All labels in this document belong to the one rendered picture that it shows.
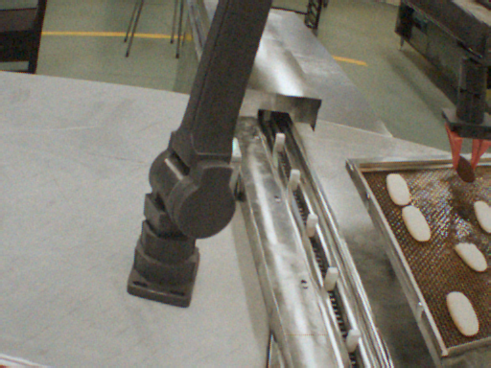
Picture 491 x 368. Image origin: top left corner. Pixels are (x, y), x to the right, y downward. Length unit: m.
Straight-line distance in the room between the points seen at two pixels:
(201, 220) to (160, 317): 0.14
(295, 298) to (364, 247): 0.26
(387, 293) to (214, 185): 0.33
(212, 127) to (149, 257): 0.19
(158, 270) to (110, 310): 0.09
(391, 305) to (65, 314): 0.47
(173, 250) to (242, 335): 0.14
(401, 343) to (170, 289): 0.32
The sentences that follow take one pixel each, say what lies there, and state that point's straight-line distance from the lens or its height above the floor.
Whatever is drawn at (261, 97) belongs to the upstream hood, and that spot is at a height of 0.91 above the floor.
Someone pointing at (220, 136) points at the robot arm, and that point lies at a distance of 0.83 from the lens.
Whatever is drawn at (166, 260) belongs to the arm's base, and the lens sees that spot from 0.89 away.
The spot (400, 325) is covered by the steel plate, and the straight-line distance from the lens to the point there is 0.96.
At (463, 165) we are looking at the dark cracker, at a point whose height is 0.96.
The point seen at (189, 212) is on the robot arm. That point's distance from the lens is 0.84.
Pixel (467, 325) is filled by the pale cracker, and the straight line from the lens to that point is 0.86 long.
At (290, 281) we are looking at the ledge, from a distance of 0.92.
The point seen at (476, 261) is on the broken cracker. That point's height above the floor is 0.92.
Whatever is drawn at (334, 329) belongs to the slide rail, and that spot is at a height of 0.85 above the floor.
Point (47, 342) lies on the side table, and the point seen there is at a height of 0.82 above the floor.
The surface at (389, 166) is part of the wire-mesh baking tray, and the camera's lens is 1.21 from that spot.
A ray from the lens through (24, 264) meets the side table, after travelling 0.94.
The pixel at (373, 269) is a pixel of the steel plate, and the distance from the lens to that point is 1.07.
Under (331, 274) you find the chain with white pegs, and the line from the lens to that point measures 0.94.
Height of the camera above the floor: 1.37
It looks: 27 degrees down
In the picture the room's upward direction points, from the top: 11 degrees clockwise
